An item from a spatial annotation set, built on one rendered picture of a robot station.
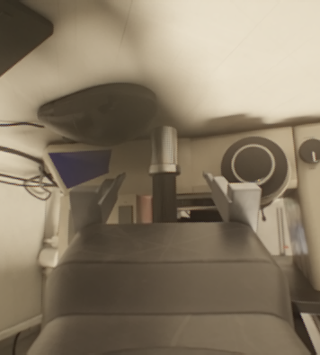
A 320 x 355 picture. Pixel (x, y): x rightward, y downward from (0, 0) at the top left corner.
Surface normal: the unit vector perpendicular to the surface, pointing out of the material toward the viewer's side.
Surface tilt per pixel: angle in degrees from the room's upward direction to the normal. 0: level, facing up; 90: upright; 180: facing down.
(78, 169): 48
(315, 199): 90
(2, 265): 90
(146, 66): 0
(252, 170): 90
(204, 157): 90
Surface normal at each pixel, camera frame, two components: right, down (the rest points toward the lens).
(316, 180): -0.37, -0.14
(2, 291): 0.93, -0.07
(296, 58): 0.01, 0.99
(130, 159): -0.14, 0.01
